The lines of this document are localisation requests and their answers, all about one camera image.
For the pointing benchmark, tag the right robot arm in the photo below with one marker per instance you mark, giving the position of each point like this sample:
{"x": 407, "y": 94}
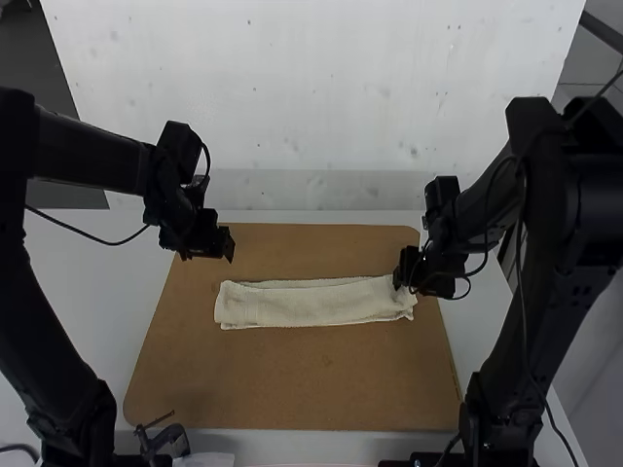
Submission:
{"x": 560, "y": 219}

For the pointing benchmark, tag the cork mat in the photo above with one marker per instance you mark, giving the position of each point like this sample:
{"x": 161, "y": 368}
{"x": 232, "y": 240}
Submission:
{"x": 292, "y": 370}

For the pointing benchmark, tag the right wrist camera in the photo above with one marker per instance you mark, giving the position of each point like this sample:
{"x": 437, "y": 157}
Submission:
{"x": 440, "y": 194}

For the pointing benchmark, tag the black clamp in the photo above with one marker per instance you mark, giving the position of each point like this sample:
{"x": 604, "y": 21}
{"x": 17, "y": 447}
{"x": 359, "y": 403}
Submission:
{"x": 160, "y": 435}

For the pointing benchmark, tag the pale towel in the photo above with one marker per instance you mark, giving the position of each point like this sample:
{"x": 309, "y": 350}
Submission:
{"x": 311, "y": 301}

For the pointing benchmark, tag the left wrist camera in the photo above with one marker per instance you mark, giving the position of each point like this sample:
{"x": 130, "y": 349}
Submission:
{"x": 180, "y": 146}

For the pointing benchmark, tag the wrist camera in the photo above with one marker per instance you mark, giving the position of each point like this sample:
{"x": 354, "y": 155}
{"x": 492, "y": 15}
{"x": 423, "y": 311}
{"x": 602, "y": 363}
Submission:
{"x": 180, "y": 146}
{"x": 440, "y": 194}

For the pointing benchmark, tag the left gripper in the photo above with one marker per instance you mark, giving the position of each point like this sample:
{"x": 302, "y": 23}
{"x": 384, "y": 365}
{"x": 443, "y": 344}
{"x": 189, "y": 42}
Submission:
{"x": 197, "y": 236}

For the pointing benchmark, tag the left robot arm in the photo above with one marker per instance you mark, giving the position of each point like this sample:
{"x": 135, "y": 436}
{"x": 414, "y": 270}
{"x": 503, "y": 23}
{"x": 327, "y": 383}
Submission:
{"x": 87, "y": 151}

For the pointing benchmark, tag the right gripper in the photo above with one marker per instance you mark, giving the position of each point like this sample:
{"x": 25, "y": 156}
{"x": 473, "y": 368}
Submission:
{"x": 435, "y": 275}

